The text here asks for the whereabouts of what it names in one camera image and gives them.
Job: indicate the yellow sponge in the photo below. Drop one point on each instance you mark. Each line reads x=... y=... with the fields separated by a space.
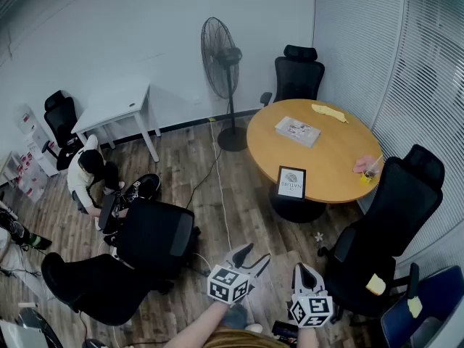
x=375 y=285
x=415 y=306

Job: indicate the blue chair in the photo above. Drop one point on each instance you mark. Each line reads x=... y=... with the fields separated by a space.
x=431 y=310

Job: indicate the person's brown shirt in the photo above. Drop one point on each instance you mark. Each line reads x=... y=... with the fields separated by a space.
x=243 y=339

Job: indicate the stack of wrapped bottle packs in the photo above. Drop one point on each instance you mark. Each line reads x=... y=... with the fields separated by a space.
x=30 y=180

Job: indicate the pink cloth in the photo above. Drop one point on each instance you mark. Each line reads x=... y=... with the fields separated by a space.
x=362 y=164

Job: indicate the person's left forearm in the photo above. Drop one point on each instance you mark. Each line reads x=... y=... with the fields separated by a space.
x=195 y=328

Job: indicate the plastic cup with straw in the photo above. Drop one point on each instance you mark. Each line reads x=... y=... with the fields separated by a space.
x=369 y=176

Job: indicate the person's right forearm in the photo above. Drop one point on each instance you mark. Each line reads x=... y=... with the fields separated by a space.
x=308 y=337

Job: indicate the black and red device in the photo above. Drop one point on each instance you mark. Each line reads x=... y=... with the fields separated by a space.
x=284 y=330

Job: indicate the black standing fan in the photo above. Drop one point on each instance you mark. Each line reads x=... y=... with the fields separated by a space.
x=220 y=58

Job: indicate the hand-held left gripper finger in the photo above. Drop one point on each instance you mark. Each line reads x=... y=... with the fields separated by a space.
x=258 y=266
x=232 y=257

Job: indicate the clear packet of photos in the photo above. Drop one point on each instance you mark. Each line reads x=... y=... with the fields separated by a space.
x=298 y=131

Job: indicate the person's jeans leg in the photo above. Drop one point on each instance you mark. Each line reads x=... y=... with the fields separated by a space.
x=235 y=315

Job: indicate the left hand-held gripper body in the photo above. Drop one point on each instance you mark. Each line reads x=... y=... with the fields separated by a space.
x=226 y=285

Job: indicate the white flower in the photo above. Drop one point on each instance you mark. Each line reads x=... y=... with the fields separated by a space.
x=319 y=236

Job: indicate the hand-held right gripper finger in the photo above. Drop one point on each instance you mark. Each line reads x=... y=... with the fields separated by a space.
x=297 y=281
x=316 y=285

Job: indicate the person's light shoe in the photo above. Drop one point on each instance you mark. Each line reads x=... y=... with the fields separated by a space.
x=253 y=327

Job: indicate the black office chair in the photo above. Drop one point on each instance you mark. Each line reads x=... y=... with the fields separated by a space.
x=101 y=288
x=299 y=74
x=402 y=209
x=156 y=234
x=61 y=122

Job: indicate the yellow cloth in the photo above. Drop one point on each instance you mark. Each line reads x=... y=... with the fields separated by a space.
x=328 y=112

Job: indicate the round wooden table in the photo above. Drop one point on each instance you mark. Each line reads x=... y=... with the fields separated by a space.
x=326 y=158

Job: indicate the black framed nature picture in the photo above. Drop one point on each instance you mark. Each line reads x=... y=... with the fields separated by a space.
x=291 y=182

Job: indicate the black and green device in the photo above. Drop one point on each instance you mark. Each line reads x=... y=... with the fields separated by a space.
x=36 y=240

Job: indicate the black bag with white print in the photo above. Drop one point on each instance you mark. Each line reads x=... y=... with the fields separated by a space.
x=145 y=187

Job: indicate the white window blinds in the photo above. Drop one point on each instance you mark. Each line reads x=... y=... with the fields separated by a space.
x=417 y=67

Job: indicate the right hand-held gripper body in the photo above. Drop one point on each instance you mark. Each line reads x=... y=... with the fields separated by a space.
x=311 y=310

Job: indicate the white desk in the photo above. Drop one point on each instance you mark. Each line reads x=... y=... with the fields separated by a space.
x=112 y=107

